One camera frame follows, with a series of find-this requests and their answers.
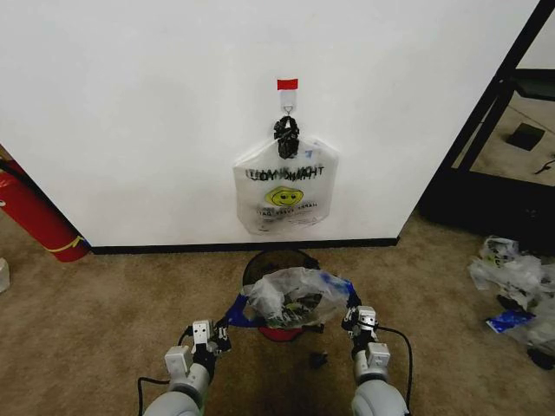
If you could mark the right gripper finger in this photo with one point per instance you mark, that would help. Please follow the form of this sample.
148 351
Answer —
353 314
347 323

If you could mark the smiley face plastic bag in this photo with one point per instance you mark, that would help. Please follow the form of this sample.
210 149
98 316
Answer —
286 190

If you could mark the red fire extinguisher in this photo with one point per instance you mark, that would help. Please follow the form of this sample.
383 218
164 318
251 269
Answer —
39 216

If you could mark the pile of clear plastic bags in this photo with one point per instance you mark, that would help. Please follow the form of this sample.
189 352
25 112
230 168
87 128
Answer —
511 273

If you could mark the clear wall hook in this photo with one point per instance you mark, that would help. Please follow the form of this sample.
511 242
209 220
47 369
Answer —
288 100

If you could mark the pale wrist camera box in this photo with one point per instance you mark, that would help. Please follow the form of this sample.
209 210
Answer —
366 317
202 331

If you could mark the black mesh trash bin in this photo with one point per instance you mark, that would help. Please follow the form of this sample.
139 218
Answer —
269 262

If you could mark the white block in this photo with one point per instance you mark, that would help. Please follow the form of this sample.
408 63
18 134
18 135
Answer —
3 275

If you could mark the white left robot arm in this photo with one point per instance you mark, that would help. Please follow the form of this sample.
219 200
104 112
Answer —
182 390

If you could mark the small black floor scrap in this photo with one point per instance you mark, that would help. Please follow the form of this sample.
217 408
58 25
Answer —
317 359

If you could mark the red tape strip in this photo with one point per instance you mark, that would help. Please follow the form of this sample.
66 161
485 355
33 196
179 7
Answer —
288 84

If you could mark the black square pad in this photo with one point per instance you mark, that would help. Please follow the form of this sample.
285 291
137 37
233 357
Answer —
525 136

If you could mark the black metal frame rack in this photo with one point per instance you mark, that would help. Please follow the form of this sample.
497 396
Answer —
459 173

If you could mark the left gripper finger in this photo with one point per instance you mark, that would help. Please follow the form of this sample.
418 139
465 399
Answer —
226 331
218 342

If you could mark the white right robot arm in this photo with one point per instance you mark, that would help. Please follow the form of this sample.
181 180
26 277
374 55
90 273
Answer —
376 390

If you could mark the blue plastic packet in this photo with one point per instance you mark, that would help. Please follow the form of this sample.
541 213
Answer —
509 321

